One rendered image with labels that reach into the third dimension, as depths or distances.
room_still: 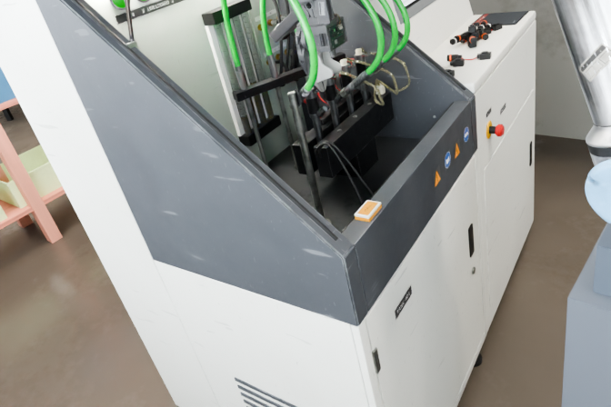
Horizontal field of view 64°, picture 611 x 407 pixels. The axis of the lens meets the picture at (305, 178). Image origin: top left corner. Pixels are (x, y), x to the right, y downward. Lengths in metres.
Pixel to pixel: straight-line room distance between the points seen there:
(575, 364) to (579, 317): 0.12
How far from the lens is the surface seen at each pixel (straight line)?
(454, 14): 1.90
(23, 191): 3.31
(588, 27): 0.68
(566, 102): 3.15
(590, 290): 0.98
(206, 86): 1.28
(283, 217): 0.84
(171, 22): 1.22
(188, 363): 1.57
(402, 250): 1.03
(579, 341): 1.02
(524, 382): 1.85
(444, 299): 1.35
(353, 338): 0.96
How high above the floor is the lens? 1.45
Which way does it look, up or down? 28 degrees down
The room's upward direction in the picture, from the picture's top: 14 degrees counter-clockwise
